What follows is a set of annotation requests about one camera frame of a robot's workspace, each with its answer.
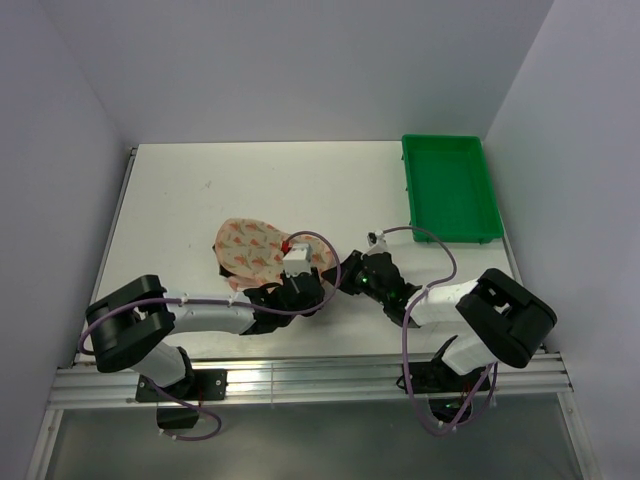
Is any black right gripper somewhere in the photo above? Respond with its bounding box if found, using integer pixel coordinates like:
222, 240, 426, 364
322, 250, 388, 305

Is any floral pink mesh laundry bag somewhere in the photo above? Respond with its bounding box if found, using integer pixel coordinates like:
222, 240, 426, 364
213, 218, 336, 291

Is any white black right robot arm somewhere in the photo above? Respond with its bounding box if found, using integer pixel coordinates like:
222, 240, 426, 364
322, 250, 557, 394

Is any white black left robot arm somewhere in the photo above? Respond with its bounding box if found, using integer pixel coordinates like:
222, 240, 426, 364
79, 268, 325, 399

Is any green plastic tray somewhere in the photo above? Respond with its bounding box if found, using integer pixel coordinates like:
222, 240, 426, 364
401, 134, 504, 244

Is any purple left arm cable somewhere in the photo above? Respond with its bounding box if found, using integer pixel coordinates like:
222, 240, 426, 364
79, 230, 344, 444

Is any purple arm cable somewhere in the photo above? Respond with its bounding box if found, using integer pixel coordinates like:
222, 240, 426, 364
379, 226, 499, 437
79, 230, 344, 444

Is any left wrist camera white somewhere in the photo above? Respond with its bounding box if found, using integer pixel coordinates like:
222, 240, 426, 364
282, 243, 312, 277

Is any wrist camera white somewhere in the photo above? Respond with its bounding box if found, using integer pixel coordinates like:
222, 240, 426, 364
282, 243, 312, 277
366, 230, 388, 255

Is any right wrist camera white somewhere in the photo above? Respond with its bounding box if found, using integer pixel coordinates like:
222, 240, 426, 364
366, 230, 388, 255

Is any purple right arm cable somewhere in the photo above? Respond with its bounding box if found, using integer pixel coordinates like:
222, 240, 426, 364
379, 226, 499, 437

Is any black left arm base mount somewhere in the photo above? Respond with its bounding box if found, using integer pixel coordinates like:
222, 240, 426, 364
134, 368, 228, 438

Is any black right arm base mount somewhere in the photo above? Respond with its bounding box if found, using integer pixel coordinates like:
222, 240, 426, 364
409, 361, 484, 423

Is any aluminium table frame rail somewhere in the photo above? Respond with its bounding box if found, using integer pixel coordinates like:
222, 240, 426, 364
49, 147, 574, 406

